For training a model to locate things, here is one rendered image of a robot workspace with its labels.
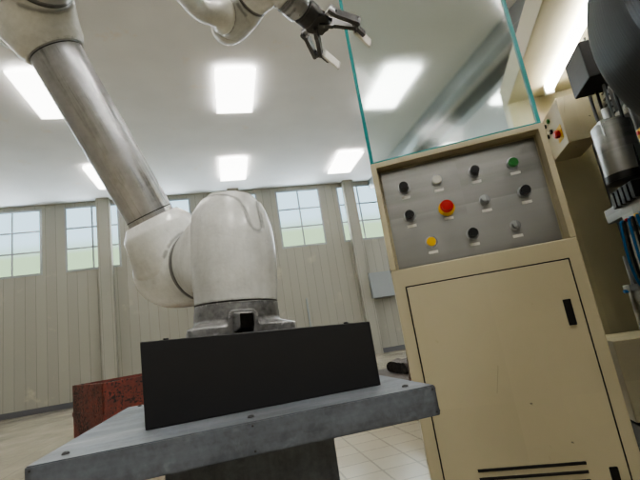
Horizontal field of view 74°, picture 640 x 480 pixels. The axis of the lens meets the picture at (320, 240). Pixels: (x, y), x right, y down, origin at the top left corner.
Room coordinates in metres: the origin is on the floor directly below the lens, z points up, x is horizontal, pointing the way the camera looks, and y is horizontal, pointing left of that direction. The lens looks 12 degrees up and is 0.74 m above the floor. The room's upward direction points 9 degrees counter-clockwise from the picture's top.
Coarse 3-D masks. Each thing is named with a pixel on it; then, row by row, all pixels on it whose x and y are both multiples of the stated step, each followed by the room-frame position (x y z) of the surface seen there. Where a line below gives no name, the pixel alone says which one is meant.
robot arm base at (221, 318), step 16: (208, 304) 0.73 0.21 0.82; (224, 304) 0.72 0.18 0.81; (240, 304) 0.73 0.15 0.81; (256, 304) 0.74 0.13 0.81; (272, 304) 0.77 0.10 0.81; (208, 320) 0.73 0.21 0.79; (224, 320) 0.72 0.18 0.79; (240, 320) 0.72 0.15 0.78; (256, 320) 0.73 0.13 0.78; (272, 320) 0.74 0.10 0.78; (288, 320) 0.75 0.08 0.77; (192, 336) 0.69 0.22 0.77
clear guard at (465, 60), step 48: (384, 0) 1.34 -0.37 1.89; (432, 0) 1.31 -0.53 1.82; (480, 0) 1.27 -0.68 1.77; (384, 48) 1.35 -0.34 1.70; (432, 48) 1.32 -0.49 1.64; (480, 48) 1.28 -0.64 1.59; (384, 96) 1.36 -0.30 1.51; (432, 96) 1.32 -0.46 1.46; (480, 96) 1.29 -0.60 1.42; (528, 96) 1.26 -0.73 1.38; (384, 144) 1.37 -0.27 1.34; (432, 144) 1.33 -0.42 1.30
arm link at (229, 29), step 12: (180, 0) 0.85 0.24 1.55; (192, 0) 0.86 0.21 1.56; (204, 0) 0.92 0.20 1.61; (216, 0) 0.98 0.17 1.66; (228, 0) 0.98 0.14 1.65; (192, 12) 0.91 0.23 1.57; (204, 12) 0.93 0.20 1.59; (216, 12) 0.97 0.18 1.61; (228, 12) 0.99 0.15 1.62; (240, 12) 1.00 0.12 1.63; (216, 24) 1.00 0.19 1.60; (228, 24) 1.01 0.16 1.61; (240, 24) 1.02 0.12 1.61; (252, 24) 1.04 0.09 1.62; (216, 36) 1.08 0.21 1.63; (228, 36) 1.06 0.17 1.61; (240, 36) 1.07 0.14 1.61
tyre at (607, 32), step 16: (592, 0) 0.69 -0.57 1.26; (608, 0) 0.64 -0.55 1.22; (624, 0) 0.60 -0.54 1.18; (592, 16) 0.70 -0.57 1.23; (608, 16) 0.65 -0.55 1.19; (624, 16) 0.61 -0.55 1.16; (592, 32) 0.71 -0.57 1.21; (608, 32) 0.67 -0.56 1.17; (624, 32) 0.63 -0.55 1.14; (592, 48) 0.73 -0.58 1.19; (608, 48) 0.69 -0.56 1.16; (624, 48) 0.65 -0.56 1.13; (608, 64) 0.71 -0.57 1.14; (624, 64) 0.67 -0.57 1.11; (608, 80) 0.74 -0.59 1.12; (624, 80) 0.70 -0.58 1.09; (624, 96) 0.73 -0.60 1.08
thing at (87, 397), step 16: (80, 384) 3.82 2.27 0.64; (96, 384) 3.25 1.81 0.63; (112, 384) 3.20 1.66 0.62; (128, 384) 3.28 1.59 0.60; (80, 400) 3.60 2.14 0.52; (96, 400) 3.26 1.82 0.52; (112, 400) 3.20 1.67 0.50; (128, 400) 3.27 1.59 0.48; (80, 416) 3.59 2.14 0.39; (96, 416) 3.26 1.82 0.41; (80, 432) 3.62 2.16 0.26
